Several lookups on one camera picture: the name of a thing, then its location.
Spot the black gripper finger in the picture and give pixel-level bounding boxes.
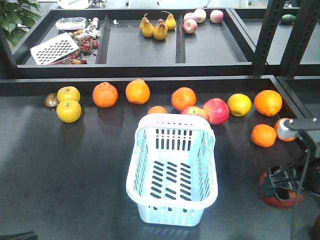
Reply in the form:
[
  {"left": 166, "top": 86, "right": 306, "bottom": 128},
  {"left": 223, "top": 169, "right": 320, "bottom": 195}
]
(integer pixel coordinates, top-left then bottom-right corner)
[{"left": 0, "top": 231, "right": 38, "bottom": 240}]

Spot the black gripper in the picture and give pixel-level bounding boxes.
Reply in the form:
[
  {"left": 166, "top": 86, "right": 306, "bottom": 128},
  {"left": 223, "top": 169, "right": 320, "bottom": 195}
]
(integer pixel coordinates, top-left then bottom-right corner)
[{"left": 262, "top": 150, "right": 320, "bottom": 198}]

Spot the dark red apple back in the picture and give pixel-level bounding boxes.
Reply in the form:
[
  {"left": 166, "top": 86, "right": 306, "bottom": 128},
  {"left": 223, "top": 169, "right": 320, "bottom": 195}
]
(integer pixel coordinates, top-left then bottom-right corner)
[{"left": 257, "top": 171, "right": 297, "bottom": 209}]

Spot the dark red apple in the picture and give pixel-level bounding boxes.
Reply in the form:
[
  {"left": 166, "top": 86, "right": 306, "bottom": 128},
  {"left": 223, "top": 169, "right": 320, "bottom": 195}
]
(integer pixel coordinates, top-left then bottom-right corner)
[
  {"left": 257, "top": 171, "right": 297, "bottom": 209},
  {"left": 312, "top": 215, "right": 320, "bottom": 240}
]

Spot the light blue plastic basket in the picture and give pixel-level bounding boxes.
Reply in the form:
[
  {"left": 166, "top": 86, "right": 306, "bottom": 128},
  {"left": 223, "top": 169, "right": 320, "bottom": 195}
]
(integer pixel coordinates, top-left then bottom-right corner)
[{"left": 126, "top": 113, "right": 218, "bottom": 227}]

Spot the dark red apple front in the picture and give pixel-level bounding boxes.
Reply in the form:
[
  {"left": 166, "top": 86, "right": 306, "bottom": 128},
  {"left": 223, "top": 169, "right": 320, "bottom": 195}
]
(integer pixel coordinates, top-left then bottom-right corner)
[{"left": 312, "top": 215, "right": 320, "bottom": 240}]

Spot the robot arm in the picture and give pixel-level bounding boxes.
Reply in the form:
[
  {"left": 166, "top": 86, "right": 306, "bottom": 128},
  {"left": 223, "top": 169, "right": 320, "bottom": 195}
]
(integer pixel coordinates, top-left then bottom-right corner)
[{"left": 261, "top": 117, "right": 320, "bottom": 201}]

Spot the orange behind apples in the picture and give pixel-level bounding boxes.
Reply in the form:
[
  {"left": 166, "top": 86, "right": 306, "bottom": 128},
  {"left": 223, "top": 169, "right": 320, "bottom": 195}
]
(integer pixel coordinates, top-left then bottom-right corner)
[{"left": 171, "top": 87, "right": 197, "bottom": 112}]

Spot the small orange front right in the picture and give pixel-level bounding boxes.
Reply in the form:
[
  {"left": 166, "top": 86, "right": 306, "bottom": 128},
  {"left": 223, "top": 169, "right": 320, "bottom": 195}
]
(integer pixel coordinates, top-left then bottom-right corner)
[{"left": 273, "top": 117, "right": 297, "bottom": 143}]

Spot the small orange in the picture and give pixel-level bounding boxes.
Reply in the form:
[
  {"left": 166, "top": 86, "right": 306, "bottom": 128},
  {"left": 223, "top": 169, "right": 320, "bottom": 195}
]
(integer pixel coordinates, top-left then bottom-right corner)
[
  {"left": 147, "top": 105, "right": 168, "bottom": 115},
  {"left": 251, "top": 124, "right": 277, "bottom": 148},
  {"left": 273, "top": 117, "right": 297, "bottom": 143}
]

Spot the small orange front left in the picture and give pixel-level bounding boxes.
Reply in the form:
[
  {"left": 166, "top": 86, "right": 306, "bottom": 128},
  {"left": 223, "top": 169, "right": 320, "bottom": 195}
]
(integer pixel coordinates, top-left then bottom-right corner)
[{"left": 251, "top": 124, "right": 277, "bottom": 148}]

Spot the large orange right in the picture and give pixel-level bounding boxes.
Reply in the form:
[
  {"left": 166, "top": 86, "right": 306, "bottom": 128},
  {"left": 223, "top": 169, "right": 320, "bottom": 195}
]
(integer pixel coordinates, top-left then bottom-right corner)
[{"left": 254, "top": 89, "right": 283, "bottom": 117}]

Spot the yellow round fruit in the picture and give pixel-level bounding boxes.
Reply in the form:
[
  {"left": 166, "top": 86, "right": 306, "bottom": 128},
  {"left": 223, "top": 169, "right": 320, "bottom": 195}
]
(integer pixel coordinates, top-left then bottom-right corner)
[{"left": 227, "top": 93, "right": 252, "bottom": 117}]

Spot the pink red apple right pair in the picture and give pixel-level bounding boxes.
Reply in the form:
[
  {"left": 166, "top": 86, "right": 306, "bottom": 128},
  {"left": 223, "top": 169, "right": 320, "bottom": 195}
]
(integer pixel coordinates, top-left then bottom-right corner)
[{"left": 203, "top": 97, "right": 229, "bottom": 125}]

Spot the red apple left pair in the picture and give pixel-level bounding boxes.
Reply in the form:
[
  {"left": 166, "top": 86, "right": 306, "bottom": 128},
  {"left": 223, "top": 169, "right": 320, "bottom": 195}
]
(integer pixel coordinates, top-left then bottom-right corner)
[{"left": 180, "top": 105, "right": 208, "bottom": 121}]

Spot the yellow apple front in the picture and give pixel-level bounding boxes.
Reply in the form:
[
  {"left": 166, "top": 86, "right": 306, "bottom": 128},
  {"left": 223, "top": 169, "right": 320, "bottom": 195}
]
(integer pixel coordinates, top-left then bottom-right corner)
[{"left": 56, "top": 99, "right": 82, "bottom": 123}]

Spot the yellow apple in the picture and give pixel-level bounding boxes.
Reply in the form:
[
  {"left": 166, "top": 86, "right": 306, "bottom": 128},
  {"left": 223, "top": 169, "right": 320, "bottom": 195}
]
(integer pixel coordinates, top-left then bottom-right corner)
[
  {"left": 57, "top": 86, "right": 81, "bottom": 103},
  {"left": 56, "top": 99, "right": 82, "bottom": 123}
]

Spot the brown kiwi fruit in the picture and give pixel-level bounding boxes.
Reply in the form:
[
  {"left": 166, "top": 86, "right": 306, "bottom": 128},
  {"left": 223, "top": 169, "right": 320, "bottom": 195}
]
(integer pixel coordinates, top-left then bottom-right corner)
[{"left": 43, "top": 93, "right": 59, "bottom": 108}]

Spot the yellow apple back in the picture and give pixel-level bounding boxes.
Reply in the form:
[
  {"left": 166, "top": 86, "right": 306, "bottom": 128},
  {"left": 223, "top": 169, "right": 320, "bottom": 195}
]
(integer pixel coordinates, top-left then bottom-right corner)
[{"left": 57, "top": 86, "right": 81, "bottom": 103}]

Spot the knobbed orange left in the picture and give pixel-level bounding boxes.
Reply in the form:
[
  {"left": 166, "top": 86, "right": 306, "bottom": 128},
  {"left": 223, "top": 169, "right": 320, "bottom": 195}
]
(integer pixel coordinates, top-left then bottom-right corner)
[{"left": 92, "top": 82, "right": 119, "bottom": 108}]

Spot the small orange middle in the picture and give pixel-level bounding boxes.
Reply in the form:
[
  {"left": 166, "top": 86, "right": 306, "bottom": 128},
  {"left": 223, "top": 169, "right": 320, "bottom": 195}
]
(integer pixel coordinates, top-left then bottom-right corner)
[{"left": 147, "top": 105, "right": 168, "bottom": 115}]

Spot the white perforated tray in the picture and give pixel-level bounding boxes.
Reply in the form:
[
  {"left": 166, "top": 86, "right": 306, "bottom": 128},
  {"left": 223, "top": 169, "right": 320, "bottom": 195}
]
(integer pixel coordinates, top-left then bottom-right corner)
[{"left": 30, "top": 33, "right": 79, "bottom": 66}]

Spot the pink apple upper shelf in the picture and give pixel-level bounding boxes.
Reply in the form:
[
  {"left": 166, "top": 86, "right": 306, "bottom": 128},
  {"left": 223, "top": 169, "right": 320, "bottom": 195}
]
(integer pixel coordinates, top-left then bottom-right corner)
[{"left": 182, "top": 19, "right": 198, "bottom": 34}]

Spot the small red fruit pile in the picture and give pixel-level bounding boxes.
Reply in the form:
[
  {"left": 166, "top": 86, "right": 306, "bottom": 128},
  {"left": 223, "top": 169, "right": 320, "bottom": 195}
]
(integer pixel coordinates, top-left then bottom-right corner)
[{"left": 51, "top": 17, "right": 101, "bottom": 65}]

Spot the yellow brown pear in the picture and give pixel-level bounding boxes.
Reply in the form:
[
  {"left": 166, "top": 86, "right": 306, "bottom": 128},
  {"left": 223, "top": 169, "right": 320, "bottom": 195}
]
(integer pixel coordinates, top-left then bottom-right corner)
[
  {"left": 153, "top": 18, "right": 168, "bottom": 41},
  {"left": 139, "top": 14, "right": 155, "bottom": 38},
  {"left": 162, "top": 10, "right": 177, "bottom": 31}
]

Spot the white electronic device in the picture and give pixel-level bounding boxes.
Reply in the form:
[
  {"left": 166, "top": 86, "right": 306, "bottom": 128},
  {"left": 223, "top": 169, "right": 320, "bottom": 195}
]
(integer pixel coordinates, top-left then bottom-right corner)
[{"left": 55, "top": 17, "right": 87, "bottom": 31}]

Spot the potted green plant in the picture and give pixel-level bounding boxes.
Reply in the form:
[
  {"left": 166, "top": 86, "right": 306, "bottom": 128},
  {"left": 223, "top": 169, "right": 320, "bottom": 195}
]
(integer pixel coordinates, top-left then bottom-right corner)
[{"left": 0, "top": 0, "right": 40, "bottom": 47}]

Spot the black cable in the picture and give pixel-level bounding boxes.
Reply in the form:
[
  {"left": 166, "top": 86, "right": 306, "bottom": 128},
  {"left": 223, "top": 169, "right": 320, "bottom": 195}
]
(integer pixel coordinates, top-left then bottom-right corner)
[{"left": 289, "top": 147, "right": 312, "bottom": 240}]

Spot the black perforated shelf post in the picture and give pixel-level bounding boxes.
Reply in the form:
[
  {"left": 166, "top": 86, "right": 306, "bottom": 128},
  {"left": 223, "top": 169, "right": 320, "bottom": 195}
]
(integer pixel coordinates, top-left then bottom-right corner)
[{"left": 251, "top": 0, "right": 285, "bottom": 76}]

